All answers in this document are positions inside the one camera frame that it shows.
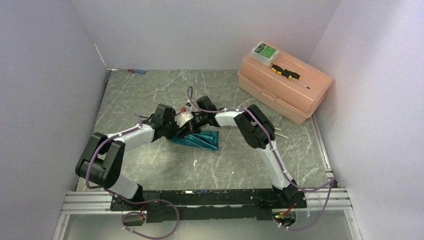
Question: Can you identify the teal cloth napkin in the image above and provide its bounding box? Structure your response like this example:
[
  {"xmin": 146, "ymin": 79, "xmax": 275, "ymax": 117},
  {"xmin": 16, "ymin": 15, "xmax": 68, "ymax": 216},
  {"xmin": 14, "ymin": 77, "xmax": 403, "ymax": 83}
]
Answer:
[{"xmin": 170, "ymin": 130, "xmax": 219, "ymax": 151}]

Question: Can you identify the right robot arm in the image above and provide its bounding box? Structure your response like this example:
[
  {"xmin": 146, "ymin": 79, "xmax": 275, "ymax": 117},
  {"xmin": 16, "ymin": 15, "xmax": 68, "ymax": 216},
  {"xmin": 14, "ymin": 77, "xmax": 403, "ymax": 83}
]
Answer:
[{"xmin": 190, "ymin": 96, "xmax": 298, "ymax": 208}]

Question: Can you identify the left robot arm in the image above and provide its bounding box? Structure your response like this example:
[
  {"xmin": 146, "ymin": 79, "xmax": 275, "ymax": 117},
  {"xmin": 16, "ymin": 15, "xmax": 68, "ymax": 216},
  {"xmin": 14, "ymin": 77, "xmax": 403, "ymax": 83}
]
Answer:
[{"xmin": 75, "ymin": 104, "xmax": 181, "ymax": 210}]

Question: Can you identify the blue red screwdriver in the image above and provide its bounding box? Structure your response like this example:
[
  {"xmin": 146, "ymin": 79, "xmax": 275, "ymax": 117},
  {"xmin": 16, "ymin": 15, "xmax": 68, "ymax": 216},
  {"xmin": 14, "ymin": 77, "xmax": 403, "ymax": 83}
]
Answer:
[{"xmin": 117, "ymin": 68, "xmax": 146, "ymax": 75}]

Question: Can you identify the pink plastic toolbox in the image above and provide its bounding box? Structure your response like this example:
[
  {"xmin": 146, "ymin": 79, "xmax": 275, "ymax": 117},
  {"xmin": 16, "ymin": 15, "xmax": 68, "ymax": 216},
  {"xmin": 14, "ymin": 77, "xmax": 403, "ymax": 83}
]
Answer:
[{"xmin": 237, "ymin": 42, "xmax": 334, "ymax": 125}]

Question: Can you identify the green white small box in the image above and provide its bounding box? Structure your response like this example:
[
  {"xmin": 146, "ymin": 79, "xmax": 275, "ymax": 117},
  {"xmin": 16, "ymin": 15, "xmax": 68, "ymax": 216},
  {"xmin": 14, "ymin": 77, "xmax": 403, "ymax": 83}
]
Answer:
[{"xmin": 250, "ymin": 42, "xmax": 279, "ymax": 67}]

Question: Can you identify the yellow black screwdriver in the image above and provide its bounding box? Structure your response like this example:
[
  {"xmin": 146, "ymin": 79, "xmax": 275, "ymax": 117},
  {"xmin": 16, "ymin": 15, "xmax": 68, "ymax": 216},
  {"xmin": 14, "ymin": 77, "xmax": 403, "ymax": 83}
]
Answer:
[{"xmin": 270, "ymin": 63, "xmax": 310, "ymax": 89}]

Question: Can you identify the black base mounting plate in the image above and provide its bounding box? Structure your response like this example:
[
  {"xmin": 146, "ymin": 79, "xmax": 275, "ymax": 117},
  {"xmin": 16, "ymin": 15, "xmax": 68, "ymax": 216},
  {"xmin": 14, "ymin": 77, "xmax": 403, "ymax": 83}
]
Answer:
[{"xmin": 110, "ymin": 188, "xmax": 308, "ymax": 223}]

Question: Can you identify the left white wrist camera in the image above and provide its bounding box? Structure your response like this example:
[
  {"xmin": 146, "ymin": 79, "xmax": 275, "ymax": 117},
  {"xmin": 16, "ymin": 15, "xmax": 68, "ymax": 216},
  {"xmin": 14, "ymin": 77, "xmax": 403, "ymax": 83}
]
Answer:
[{"xmin": 174, "ymin": 106, "xmax": 194, "ymax": 128}]

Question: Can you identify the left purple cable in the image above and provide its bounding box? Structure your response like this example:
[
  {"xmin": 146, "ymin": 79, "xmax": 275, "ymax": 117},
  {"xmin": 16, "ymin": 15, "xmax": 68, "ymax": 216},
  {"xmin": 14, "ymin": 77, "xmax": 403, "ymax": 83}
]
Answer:
[{"xmin": 84, "ymin": 113, "xmax": 180, "ymax": 239}]

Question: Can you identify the aluminium frame rail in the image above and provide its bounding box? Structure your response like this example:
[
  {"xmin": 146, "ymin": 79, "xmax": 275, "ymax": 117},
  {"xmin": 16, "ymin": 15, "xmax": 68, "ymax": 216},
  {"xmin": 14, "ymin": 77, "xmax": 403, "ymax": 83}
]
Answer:
[{"xmin": 60, "ymin": 188, "xmax": 353, "ymax": 215}]

